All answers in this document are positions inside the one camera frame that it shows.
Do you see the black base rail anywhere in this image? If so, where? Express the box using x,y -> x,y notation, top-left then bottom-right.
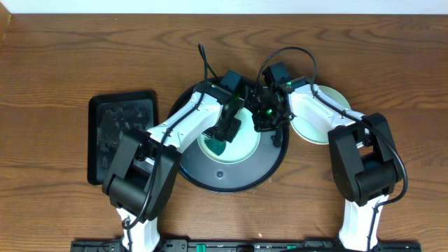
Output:
70,239 -> 421,252

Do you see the rectangular black tray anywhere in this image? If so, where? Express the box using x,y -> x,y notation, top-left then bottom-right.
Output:
87,90 -> 158,186

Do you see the green plate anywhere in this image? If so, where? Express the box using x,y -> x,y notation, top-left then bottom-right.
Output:
288,84 -> 354,145

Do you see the green sponge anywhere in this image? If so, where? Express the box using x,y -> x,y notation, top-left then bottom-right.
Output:
204,138 -> 226,156

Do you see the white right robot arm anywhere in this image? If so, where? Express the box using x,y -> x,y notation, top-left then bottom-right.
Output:
245,80 -> 409,251

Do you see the mint plate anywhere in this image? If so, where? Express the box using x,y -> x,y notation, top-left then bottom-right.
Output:
197,108 -> 260,164

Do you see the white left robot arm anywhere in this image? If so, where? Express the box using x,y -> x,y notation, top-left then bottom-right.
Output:
102,87 -> 244,251

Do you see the round black tray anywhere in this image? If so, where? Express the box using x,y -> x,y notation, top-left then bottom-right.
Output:
179,77 -> 289,193

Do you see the yellow plate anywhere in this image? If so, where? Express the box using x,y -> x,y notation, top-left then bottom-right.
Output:
335,92 -> 351,109

